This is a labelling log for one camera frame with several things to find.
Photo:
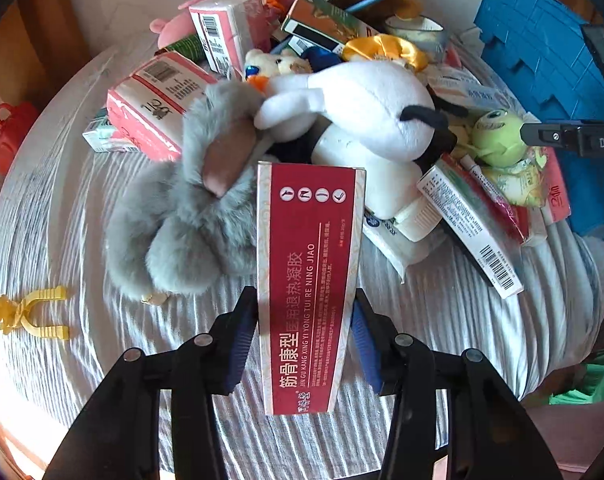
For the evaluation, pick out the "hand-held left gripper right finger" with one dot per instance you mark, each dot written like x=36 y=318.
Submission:
x=364 y=345

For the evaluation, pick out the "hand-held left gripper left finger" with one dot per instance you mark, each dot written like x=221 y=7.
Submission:
x=242 y=350

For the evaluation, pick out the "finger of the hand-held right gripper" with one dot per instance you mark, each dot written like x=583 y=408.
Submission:
x=552 y=136

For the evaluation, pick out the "green one-eyed monster plush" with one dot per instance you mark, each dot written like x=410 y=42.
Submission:
x=497 y=135

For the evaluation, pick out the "blue plastic crate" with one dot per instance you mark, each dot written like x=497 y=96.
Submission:
x=532 y=50

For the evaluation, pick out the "long red box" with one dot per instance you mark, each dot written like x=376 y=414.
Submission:
x=307 y=270

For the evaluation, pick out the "white tissue pack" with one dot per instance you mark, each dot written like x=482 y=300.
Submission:
x=467 y=92

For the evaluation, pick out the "white wipes pack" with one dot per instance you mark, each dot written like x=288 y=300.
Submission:
x=402 y=245

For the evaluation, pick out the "long white barcode box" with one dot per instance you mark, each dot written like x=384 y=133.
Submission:
x=472 y=225

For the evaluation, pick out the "grey plush rabbit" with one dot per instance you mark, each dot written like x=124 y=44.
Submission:
x=181 y=220

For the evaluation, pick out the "clear tape roll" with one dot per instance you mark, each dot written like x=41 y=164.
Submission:
x=417 y=32

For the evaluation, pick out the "white plush toy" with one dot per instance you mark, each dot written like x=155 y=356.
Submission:
x=367 y=110

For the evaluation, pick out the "yellow satin bow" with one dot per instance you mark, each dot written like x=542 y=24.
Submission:
x=382 y=50

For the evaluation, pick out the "grey striped tablecloth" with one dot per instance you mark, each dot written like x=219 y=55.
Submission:
x=81 y=240

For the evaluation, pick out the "yellow plastic clip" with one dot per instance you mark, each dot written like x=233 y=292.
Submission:
x=26 y=307

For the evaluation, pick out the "green cloth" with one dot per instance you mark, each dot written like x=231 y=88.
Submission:
x=589 y=380

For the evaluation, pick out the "brown orange box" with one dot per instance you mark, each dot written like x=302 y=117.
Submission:
x=332 y=22

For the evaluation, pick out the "green white box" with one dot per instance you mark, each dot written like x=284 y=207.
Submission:
x=104 y=135

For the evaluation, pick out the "red white carton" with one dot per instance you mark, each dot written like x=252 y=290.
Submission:
x=151 y=105

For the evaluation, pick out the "small white bear plush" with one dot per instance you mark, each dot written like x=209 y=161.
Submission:
x=277 y=65

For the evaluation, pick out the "red handbag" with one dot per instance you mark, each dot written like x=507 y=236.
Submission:
x=9 y=135

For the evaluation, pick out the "pink barcode tissue pack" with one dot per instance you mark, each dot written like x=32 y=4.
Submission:
x=226 y=30

